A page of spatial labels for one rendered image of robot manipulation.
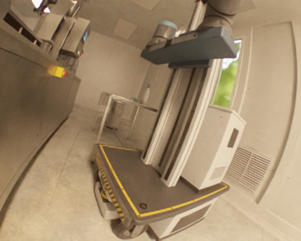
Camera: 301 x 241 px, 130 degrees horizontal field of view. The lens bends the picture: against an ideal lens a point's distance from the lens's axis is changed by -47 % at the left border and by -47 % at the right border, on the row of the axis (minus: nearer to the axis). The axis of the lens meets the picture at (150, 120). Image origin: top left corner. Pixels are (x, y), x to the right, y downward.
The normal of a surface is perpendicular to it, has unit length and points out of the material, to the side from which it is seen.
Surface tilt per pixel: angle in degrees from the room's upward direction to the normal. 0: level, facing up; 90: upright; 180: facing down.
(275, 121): 90
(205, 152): 90
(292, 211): 90
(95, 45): 90
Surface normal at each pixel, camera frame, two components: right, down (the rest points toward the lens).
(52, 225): 0.33, -0.94
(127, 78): 0.40, 0.22
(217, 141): -0.80, -0.23
